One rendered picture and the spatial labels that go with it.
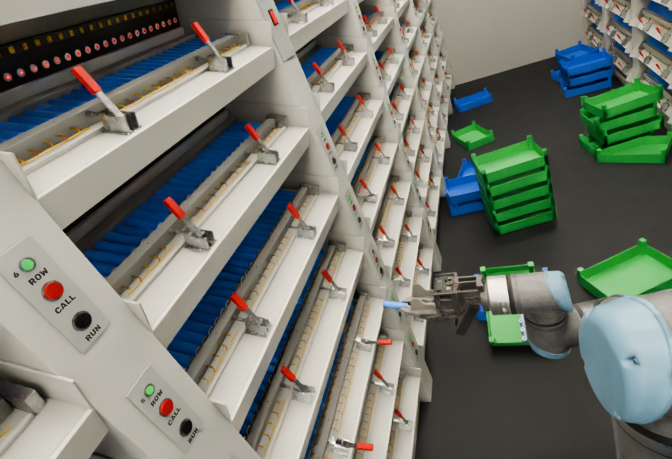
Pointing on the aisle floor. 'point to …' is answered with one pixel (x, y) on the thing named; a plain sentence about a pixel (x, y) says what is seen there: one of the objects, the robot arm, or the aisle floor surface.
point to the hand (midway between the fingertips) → (407, 307)
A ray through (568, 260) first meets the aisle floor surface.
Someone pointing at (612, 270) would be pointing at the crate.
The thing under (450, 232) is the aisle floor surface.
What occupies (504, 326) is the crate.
